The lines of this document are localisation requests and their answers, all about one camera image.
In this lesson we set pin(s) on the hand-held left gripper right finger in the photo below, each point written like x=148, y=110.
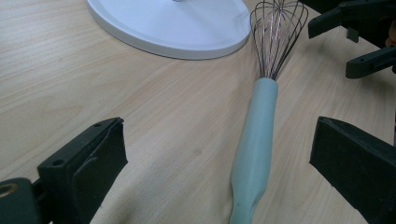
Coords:
x=358, y=165

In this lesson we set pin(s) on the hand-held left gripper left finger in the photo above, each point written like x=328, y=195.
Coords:
x=84, y=168

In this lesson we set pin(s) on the white round base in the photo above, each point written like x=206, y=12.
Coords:
x=174, y=28

